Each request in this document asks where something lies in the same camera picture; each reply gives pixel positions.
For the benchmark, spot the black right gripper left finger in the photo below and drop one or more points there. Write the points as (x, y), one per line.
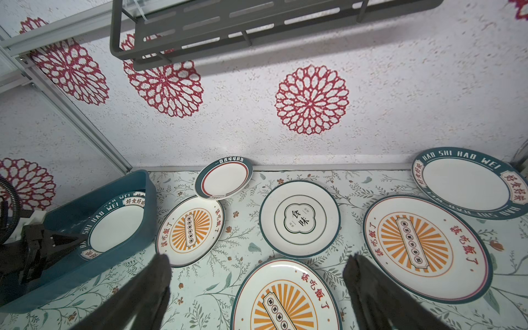
(140, 304)

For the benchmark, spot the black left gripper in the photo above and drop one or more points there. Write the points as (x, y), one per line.
(28, 257)

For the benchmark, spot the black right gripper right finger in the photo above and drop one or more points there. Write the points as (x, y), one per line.
(380, 303)

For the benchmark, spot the green rim text plate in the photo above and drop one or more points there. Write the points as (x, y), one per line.
(471, 183)
(112, 224)

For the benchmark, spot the sunburst plate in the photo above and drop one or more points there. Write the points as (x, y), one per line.
(284, 294)
(190, 231)
(427, 250)

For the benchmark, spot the teal plastic bin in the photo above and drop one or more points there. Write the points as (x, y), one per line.
(72, 270)

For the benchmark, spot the small clover plate green rim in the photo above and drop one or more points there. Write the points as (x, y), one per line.
(299, 219)

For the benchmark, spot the small red-ring green plate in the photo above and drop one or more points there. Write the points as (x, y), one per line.
(223, 178)

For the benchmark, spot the grey metal wall shelf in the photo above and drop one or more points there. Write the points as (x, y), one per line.
(157, 33)

